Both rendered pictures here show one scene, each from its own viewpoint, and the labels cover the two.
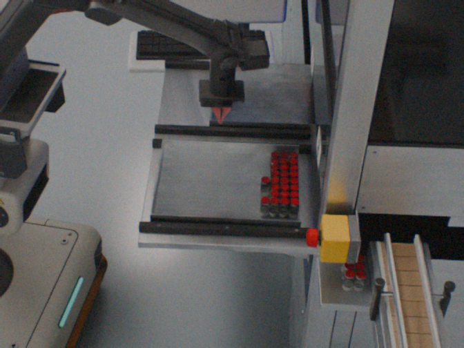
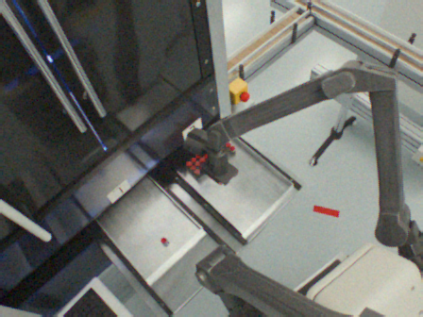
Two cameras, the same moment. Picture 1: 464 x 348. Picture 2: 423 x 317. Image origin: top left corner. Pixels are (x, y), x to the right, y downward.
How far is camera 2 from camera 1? 1.81 m
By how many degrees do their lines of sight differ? 68
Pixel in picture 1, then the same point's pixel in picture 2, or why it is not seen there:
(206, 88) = (228, 174)
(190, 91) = (180, 275)
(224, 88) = not seen: hidden behind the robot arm
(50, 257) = not seen: outside the picture
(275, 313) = not seen: hidden behind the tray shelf
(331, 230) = (240, 85)
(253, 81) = (137, 251)
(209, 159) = (225, 208)
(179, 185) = (257, 203)
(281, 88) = (129, 230)
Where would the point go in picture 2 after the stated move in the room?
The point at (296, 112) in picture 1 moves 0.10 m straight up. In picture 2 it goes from (144, 205) to (137, 193)
